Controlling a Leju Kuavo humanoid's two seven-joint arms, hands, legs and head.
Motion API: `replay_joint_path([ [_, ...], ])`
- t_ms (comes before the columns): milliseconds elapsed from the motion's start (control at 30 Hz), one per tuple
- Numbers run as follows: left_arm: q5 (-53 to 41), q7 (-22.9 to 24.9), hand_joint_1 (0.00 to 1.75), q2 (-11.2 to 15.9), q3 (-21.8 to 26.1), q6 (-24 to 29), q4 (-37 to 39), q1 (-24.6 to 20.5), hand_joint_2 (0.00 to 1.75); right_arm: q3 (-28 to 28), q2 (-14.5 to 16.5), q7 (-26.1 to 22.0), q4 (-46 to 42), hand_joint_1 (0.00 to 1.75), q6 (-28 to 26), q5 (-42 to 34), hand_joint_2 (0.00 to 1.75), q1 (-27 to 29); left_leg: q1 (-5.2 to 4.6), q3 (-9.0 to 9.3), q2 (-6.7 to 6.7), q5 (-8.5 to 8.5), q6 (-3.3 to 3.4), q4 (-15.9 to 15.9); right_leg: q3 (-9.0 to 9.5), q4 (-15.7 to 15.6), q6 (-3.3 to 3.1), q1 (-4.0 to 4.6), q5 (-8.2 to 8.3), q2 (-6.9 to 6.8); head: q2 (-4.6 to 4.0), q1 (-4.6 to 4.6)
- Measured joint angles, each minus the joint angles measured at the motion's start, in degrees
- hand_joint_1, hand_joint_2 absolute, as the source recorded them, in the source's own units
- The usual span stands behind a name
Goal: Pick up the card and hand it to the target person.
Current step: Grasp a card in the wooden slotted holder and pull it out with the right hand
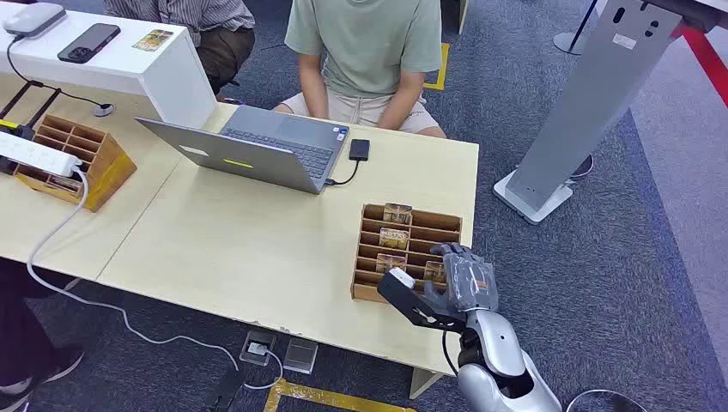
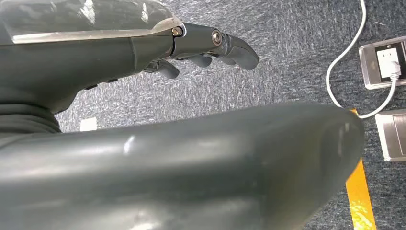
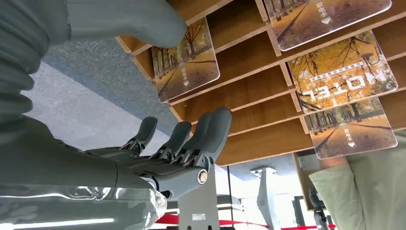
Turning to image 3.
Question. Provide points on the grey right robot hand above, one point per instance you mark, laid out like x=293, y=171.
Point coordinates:
x=63, y=158

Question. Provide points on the wooden card organizer box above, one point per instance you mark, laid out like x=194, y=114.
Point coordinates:
x=253, y=104

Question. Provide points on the hotel print key card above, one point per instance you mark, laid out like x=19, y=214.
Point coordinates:
x=342, y=76

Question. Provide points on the person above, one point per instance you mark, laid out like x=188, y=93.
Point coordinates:
x=374, y=190

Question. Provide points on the clear plastic wrap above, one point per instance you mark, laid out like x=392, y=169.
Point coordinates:
x=79, y=209

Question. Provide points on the red barrier belt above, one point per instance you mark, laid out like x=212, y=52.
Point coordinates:
x=168, y=219

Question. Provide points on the grey kiosk stand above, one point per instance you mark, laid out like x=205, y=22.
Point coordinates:
x=198, y=206

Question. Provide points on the black stanchion pole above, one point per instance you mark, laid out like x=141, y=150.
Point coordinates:
x=230, y=190

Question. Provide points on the white curved stand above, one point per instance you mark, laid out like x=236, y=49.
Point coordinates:
x=266, y=196

